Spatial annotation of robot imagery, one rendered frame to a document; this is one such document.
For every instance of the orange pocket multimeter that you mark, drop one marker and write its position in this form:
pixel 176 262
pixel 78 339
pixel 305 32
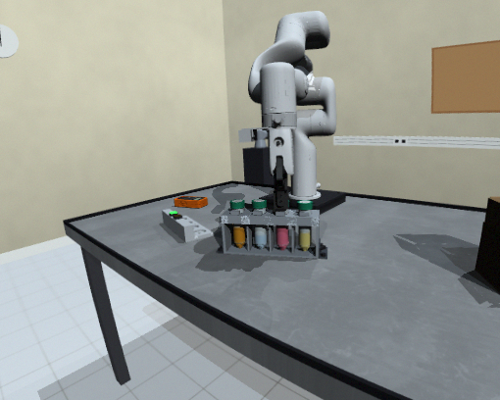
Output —
pixel 191 202

